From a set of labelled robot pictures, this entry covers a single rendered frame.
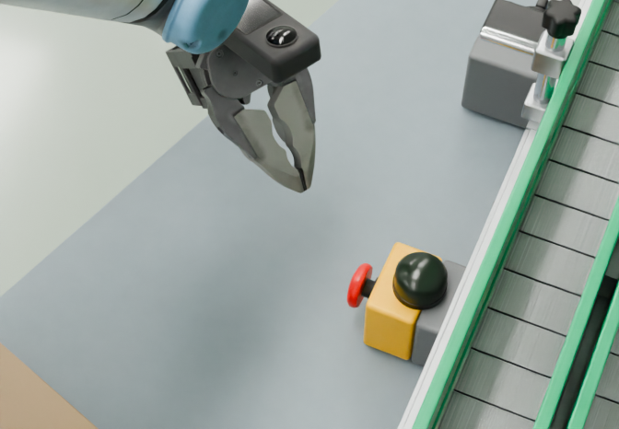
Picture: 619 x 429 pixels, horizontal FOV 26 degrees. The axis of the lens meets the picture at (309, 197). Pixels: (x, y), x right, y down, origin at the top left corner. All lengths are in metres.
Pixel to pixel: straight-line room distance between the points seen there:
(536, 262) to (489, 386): 0.12
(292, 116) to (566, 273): 0.26
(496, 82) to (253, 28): 0.31
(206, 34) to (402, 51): 0.45
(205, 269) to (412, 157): 0.23
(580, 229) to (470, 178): 0.20
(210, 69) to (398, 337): 0.27
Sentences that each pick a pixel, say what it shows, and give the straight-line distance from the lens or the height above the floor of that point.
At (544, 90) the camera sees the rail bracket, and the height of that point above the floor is 0.92.
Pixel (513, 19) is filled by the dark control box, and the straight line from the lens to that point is 1.28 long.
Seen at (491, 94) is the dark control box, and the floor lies 0.79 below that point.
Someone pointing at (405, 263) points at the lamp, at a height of 0.85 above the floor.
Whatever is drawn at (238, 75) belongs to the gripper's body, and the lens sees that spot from 1.09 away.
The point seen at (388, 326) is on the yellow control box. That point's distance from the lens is 1.12.
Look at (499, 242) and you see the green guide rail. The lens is 0.98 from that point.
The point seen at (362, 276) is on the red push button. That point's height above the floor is 0.81.
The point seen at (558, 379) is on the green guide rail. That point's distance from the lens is 0.93.
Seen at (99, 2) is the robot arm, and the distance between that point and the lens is 0.86.
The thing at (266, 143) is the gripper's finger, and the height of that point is 0.90.
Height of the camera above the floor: 1.79
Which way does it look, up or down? 57 degrees down
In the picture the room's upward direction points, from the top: straight up
